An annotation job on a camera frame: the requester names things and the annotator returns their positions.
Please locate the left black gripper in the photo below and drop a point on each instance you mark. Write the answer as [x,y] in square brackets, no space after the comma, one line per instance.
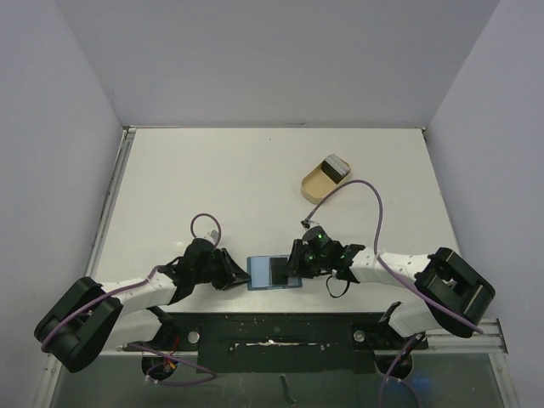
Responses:
[229,269]

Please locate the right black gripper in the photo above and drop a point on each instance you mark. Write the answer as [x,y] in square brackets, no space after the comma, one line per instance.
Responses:
[296,259]

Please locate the blue card holder wallet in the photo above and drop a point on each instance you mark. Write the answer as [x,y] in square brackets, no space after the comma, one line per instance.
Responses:
[258,269]

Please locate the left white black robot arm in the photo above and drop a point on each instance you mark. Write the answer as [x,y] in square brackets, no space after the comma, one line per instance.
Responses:
[92,316]

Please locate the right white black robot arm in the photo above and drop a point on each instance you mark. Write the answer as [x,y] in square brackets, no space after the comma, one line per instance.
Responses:
[451,294]

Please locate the stack of cards in tray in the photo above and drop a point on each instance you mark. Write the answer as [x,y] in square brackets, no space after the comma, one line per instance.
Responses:
[335,168]

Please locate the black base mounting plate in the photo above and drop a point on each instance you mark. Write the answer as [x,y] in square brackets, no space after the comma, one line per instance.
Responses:
[278,343]

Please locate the tan oval wooden tray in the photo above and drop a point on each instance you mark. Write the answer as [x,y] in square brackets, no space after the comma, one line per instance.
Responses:
[316,185]

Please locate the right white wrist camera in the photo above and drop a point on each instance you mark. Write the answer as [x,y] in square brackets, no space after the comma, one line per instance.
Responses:
[308,223]

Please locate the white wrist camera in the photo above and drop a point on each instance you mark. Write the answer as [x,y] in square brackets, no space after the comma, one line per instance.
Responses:
[308,223]
[213,236]

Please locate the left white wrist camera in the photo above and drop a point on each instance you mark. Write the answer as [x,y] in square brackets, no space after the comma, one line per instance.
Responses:
[213,236]

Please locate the left aluminium rail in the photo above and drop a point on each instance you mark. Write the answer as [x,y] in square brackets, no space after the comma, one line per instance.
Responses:
[128,136]

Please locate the aluminium rail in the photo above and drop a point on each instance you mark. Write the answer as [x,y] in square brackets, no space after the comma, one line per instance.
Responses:
[493,330]
[128,136]

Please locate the right aluminium rail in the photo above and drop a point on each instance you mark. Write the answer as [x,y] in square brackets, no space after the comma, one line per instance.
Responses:
[493,330]

